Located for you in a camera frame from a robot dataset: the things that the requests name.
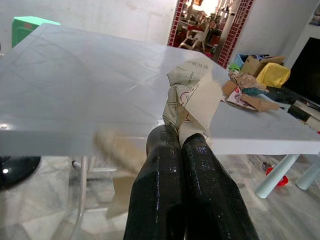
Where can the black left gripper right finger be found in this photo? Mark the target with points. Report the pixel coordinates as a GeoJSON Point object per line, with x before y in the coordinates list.
{"type": "Point", "coordinates": [210, 190]}

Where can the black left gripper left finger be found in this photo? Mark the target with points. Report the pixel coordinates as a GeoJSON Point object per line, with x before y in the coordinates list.
{"type": "Point", "coordinates": [157, 180]}

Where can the grey printed paper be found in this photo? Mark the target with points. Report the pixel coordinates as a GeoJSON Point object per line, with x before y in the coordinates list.
{"type": "Point", "coordinates": [185, 100]}

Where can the red plastic toy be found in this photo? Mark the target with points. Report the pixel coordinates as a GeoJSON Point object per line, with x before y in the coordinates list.
{"type": "Point", "coordinates": [275, 175]}

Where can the pale blue cylindrical leg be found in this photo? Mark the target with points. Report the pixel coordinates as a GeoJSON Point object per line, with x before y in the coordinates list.
{"type": "Point", "coordinates": [277, 175]}
{"type": "Point", "coordinates": [310, 175]}

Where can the white metal table leg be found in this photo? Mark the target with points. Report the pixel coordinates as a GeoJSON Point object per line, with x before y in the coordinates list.
{"type": "Point", "coordinates": [81, 195]}

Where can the torn printed cardboard pack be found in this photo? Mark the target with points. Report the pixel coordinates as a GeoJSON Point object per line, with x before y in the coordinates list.
{"type": "Point", "coordinates": [247, 101]}

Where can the crumpled brown paper wrapper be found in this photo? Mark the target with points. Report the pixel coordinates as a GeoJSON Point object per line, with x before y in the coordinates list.
{"type": "Point", "coordinates": [247, 82]}

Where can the green plastic toy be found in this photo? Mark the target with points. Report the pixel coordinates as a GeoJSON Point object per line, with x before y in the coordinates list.
{"type": "Point", "coordinates": [233, 67]}

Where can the brown cardboard box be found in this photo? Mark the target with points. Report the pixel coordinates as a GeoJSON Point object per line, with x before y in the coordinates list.
{"type": "Point", "coordinates": [252, 66]}

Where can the yellow cloth bag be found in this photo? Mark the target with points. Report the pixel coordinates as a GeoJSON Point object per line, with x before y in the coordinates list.
{"type": "Point", "coordinates": [273, 75]}

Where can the blue storage box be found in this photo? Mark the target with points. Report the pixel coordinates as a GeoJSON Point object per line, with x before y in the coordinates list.
{"type": "Point", "coordinates": [240, 60]}

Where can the black standing fan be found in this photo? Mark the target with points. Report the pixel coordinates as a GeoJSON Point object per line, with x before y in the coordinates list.
{"type": "Point", "coordinates": [17, 172]}

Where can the white high chair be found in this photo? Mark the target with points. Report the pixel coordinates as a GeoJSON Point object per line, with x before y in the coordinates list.
{"type": "Point", "coordinates": [193, 40]}

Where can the black television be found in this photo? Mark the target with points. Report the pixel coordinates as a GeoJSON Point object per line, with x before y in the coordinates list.
{"type": "Point", "coordinates": [307, 67]}

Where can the narrow red tiled doorway pillar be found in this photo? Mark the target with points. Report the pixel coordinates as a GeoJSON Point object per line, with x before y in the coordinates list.
{"type": "Point", "coordinates": [177, 22]}

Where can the wide red tiled doorway pillar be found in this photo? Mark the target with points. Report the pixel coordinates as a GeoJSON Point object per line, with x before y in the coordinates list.
{"type": "Point", "coordinates": [235, 32]}

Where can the green plastic stool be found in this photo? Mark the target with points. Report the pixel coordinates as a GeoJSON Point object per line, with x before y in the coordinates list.
{"type": "Point", "coordinates": [27, 30]}

